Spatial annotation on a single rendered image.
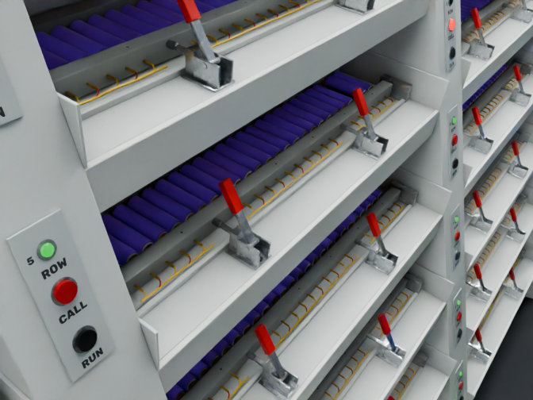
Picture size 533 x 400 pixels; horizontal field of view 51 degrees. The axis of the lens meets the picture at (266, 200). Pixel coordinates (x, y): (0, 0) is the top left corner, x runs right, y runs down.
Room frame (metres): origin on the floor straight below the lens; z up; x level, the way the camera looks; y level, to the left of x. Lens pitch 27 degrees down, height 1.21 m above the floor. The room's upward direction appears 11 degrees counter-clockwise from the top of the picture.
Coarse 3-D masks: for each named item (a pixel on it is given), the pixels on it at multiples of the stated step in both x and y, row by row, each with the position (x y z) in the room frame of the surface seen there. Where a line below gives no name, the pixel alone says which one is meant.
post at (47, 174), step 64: (0, 0) 0.35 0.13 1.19; (0, 128) 0.33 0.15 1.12; (64, 128) 0.36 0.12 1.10; (0, 192) 0.32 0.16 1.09; (64, 192) 0.35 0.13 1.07; (0, 256) 0.31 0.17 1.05; (0, 320) 0.29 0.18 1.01; (128, 320) 0.36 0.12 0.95; (64, 384) 0.31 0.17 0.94; (128, 384) 0.34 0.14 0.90
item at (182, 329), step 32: (352, 64) 0.90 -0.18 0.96; (384, 64) 0.87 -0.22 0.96; (416, 96) 0.83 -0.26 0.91; (352, 128) 0.75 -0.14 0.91; (384, 128) 0.75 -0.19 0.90; (416, 128) 0.76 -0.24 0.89; (352, 160) 0.67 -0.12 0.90; (384, 160) 0.67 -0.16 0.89; (320, 192) 0.60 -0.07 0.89; (352, 192) 0.61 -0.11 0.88; (256, 224) 0.54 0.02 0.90; (288, 224) 0.55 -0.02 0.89; (320, 224) 0.56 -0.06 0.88; (192, 256) 0.49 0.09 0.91; (224, 256) 0.49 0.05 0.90; (288, 256) 0.51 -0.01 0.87; (160, 288) 0.45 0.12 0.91; (192, 288) 0.45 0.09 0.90; (224, 288) 0.45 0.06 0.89; (256, 288) 0.47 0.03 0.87; (160, 320) 0.41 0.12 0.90; (192, 320) 0.41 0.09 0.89; (224, 320) 0.43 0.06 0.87; (160, 352) 0.38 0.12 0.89; (192, 352) 0.40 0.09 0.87
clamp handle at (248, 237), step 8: (224, 184) 0.50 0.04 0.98; (232, 184) 0.50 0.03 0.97; (224, 192) 0.50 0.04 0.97; (232, 192) 0.50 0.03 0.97; (232, 200) 0.50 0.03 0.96; (232, 208) 0.49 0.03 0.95; (240, 208) 0.50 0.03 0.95; (240, 216) 0.50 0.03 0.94; (240, 224) 0.49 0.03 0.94; (248, 224) 0.50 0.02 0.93; (248, 232) 0.49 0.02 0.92; (248, 240) 0.49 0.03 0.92
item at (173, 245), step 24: (384, 96) 0.82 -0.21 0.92; (336, 120) 0.72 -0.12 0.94; (312, 144) 0.66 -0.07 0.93; (264, 168) 0.61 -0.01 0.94; (288, 168) 0.63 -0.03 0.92; (240, 192) 0.56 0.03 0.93; (192, 216) 0.52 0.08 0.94; (216, 216) 0.53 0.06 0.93; (168, 240) 0.49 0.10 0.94; (192, 240) 0.50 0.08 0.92; (144, 264) 0.45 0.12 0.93; (168, 264) 0.47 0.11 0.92
